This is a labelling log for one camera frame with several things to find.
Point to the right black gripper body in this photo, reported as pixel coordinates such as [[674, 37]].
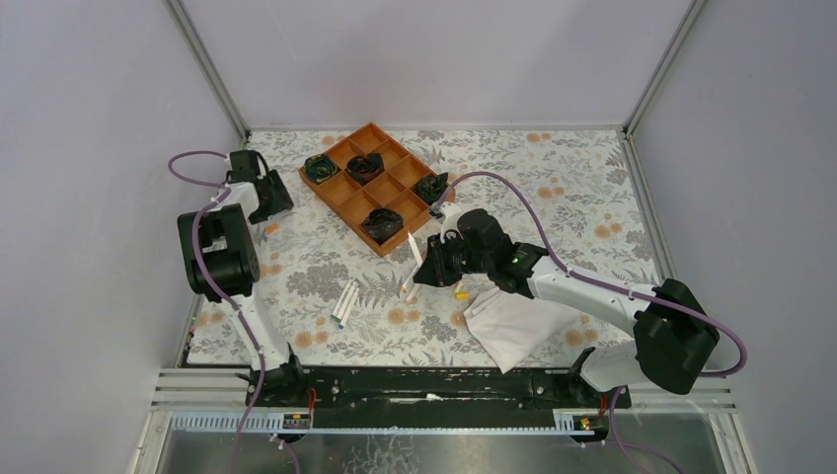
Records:
[[435, 263]]

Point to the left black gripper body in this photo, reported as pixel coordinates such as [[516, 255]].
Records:
[[270, 198]]

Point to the white marker pen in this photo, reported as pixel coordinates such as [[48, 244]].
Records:
[[406, 284], [414, 247]]

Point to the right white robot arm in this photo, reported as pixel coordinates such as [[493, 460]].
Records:
[[671, 338]]

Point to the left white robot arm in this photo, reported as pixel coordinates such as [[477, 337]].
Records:
[[222, 264]]

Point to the green patterned rolled tie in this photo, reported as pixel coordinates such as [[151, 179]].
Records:
[[320, 168]]

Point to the dark green rolled tie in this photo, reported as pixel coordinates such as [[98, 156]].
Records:
[[430, 188]]

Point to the white folded cloth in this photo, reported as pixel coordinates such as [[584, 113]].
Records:
[[511, 327]]

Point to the dark blue rolled tie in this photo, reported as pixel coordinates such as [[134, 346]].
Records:
[[381, 224]]

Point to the orange wooden compartment tray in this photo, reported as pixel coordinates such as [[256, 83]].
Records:
[[393, 189]]

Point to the white marker blue end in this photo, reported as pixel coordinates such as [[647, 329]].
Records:
[[347, 305]]

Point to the white marker green end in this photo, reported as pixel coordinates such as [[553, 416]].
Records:
[[337, 312]]

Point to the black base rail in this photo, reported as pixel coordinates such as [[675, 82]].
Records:
[[435, 398]]

